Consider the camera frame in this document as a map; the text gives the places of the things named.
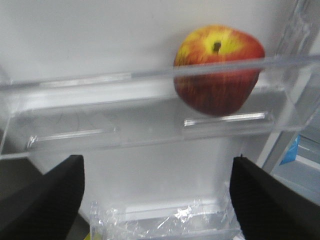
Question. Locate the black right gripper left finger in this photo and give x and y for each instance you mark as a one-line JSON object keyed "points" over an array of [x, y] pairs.
{"points": [[47, 208]]}

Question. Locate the blue tape strip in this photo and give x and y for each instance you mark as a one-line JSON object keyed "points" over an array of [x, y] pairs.
{"points": [[292, 152]]}

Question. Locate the clear door bin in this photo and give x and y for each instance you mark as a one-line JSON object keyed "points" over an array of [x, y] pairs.
{"points": [[98, 74], [192, 219]]}

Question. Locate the clear upper door bin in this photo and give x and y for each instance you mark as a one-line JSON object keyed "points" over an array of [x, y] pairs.
{"points": [[98, 74]]}

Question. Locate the clear middle door bin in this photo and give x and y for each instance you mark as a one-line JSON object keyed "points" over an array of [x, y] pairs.
{"points": [[192, 219]]}

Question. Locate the fridge door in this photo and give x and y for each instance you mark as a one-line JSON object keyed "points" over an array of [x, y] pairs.
{"points": [[183, 170]]}

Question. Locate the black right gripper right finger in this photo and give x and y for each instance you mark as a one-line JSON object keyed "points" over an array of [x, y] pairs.
{"points": [[266, 209]]}

